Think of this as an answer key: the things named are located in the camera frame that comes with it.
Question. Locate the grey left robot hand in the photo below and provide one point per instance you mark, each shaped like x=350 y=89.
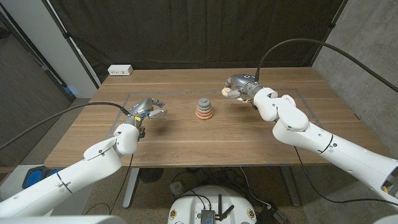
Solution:
x=143 y=107

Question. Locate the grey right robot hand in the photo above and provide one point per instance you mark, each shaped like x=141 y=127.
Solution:
x=244 y=82

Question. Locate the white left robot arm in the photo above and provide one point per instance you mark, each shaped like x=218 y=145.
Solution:
x=71 y=180

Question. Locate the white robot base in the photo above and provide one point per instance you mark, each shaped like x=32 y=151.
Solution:
x=192 y=205

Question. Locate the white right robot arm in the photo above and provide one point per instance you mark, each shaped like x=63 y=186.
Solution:
x=326 y=143

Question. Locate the white power strip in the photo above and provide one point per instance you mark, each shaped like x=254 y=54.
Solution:
x=120 y=70

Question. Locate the black round floor fan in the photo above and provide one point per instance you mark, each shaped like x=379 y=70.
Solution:
x=151 y=175

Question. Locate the black backdrop curtain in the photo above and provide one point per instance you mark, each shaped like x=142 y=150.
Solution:
x=199 y=31

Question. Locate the white table leg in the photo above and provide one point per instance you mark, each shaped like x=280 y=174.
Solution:
x=132 y=189

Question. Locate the grey round floor object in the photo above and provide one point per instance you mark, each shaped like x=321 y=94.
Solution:
x=177 y=188

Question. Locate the black backdrop stand pole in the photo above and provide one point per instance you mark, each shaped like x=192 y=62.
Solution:
x=329 y=29
x=73 y=46

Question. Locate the grey table leg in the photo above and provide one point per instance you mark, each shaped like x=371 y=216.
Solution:
x=290 y=186

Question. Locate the black router with antennas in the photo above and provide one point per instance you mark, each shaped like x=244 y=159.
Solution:
x=207 y=216

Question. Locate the white foot pedal blue pads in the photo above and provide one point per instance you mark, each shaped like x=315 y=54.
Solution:
x=34 y=177

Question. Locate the black power adapter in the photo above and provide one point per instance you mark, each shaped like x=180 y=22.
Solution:
x=272 y=215

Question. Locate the white robot torso edge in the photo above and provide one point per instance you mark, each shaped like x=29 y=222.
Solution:
x=62 y=220

